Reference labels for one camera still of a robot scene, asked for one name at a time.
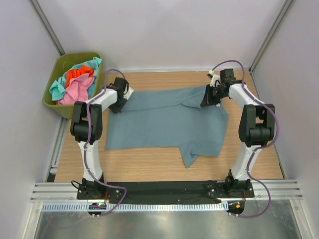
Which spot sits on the white slotted cable duct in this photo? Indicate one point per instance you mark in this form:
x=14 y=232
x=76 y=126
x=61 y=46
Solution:
x=99 y=207

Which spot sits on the orange t shirt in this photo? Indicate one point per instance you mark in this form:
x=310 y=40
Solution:
x=74 y=73

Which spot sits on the blue-grey t shirt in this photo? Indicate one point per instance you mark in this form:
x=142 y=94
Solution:
x=169 y=118

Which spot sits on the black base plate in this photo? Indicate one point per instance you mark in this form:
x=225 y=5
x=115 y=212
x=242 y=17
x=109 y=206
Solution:
x=167 y=193

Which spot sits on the aluminium frame rail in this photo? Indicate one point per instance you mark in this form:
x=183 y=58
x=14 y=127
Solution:
x=54 y=192

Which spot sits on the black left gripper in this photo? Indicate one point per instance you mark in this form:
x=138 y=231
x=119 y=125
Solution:
x=115 y=109

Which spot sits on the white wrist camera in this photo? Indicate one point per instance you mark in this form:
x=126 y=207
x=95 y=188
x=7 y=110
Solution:
x=214 y=79
x=128 y=93

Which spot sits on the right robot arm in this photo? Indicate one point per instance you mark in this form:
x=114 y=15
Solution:
x=256 y=130

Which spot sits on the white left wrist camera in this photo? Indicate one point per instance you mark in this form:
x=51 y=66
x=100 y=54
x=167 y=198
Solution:
x=128 y=93

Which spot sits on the green plastic bin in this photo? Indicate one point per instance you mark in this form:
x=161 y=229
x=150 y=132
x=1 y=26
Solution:
x=63 y=64

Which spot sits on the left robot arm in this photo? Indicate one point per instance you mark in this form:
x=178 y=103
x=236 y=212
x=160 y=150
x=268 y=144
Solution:
x=87 y=128

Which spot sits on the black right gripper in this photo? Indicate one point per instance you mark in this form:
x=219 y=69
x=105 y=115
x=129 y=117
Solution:
x=208 y=100

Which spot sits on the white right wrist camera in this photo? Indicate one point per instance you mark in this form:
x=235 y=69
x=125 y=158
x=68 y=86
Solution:
x=214 y=79

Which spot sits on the pink t shirt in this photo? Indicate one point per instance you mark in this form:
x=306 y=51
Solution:
x=77 y=90

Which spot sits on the teal t shirt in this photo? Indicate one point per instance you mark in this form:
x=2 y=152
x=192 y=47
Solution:
x=57 y=89

